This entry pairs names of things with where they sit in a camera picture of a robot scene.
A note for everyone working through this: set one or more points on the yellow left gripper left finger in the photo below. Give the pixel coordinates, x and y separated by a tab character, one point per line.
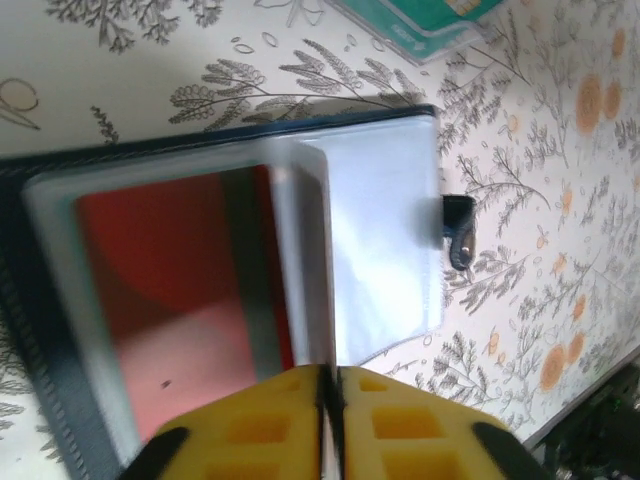
250	430

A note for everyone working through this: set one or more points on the green credit card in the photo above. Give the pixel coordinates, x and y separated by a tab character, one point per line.
430	20

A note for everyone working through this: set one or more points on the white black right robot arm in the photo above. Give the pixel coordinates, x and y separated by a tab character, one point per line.
600	430

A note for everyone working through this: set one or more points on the clear plastic card tray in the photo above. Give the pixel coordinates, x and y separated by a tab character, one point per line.
425	52

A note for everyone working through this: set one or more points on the navy leather card holder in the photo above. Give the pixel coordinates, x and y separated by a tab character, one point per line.
385	210

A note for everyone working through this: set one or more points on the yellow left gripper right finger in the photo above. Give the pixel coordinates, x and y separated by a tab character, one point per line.
425	435

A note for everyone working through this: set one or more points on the red credit card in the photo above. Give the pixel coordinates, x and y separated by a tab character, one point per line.
150	260

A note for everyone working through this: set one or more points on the floral patterned table cover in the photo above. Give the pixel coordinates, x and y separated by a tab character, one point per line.
550	200

